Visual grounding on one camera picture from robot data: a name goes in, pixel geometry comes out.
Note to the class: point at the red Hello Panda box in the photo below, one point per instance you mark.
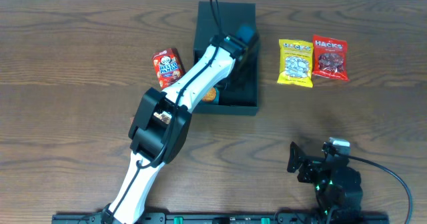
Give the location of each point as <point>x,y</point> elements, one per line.
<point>168,67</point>

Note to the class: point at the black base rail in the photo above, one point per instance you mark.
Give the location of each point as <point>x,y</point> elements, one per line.
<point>162,218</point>

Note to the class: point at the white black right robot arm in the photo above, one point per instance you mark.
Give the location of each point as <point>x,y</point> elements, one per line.
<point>337,186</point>

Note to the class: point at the teal Good Day cookie box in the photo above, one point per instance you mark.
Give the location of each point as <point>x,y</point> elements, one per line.
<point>212,97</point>

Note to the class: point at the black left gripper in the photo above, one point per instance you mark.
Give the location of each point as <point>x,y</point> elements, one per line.
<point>245,72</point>

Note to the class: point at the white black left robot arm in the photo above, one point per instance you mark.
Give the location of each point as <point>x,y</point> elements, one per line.
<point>160,126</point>

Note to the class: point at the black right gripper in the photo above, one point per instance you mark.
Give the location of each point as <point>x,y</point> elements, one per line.
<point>311,166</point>

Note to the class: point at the brown Pocky box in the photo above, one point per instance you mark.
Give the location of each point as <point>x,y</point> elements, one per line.
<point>144,118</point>

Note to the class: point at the dark green open box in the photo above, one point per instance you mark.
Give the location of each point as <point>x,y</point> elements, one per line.
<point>233,15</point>

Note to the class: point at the red Hacks candy bag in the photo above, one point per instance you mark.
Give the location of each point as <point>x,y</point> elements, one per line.
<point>330,58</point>

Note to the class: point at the yellow Hacks candy bag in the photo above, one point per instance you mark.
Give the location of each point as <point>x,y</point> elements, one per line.
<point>296,63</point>

